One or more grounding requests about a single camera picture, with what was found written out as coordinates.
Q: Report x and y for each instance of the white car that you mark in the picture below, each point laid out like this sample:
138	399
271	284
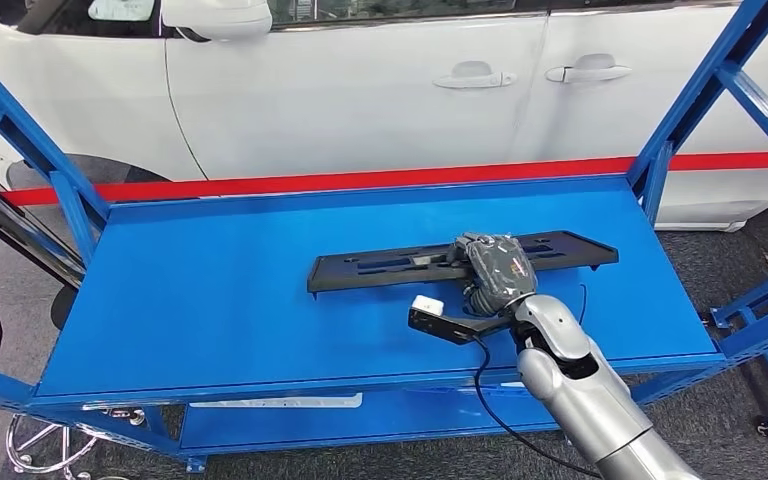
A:
357	99

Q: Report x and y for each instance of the red barrier belt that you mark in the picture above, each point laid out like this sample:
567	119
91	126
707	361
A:
357	179

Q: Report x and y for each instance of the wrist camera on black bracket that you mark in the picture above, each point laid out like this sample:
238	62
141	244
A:
444	324

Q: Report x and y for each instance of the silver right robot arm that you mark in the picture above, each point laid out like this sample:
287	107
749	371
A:
583	397

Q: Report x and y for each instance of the long black plastic part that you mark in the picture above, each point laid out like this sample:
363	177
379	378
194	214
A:
357	275

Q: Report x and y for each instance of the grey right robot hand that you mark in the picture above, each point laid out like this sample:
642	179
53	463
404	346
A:
500	265

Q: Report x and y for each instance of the chrome stanchion post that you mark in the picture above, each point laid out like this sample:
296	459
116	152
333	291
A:
26	232

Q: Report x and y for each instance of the blue metal shelf rack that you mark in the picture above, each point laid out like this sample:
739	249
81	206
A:
225	298
762	324

